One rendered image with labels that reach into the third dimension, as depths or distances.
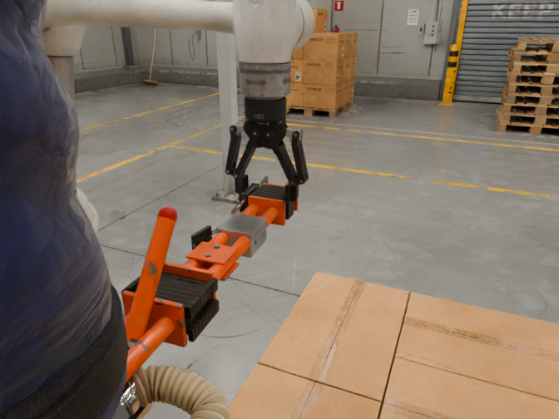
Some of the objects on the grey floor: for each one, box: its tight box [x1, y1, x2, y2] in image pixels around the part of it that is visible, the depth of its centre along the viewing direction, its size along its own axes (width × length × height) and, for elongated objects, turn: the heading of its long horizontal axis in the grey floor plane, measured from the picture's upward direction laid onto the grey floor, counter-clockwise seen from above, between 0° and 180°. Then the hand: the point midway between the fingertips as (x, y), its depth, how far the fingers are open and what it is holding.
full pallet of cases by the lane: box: [284, 8, 358, 117], centre depth 786 cm, size 121×102×174 cm
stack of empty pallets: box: [495, 37, 559, 134], centre depth 670 cm, size 129×110×131 cm
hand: (266, 201), depth 85 cm, fingers open, 9 cm apart
